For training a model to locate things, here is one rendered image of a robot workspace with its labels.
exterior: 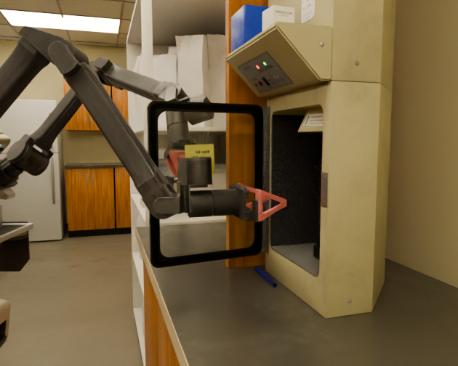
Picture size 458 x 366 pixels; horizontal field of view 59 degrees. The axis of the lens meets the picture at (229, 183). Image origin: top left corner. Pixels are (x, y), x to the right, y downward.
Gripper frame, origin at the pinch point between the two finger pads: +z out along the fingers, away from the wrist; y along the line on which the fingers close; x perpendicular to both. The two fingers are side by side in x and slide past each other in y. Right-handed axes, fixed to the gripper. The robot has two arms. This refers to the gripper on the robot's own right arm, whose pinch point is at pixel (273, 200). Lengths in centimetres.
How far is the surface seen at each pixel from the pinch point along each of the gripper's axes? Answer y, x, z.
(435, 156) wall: 3.9, -8.8, 48.3
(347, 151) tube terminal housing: -14.7, -11.2, 9.1
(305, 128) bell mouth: -1.7, -16.1, 6.8
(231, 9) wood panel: 22, -48, -3
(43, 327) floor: 214, 117, -81
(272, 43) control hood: -9.0, -32.0, -4.5
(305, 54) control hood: -14.6, -29.1, -0.2
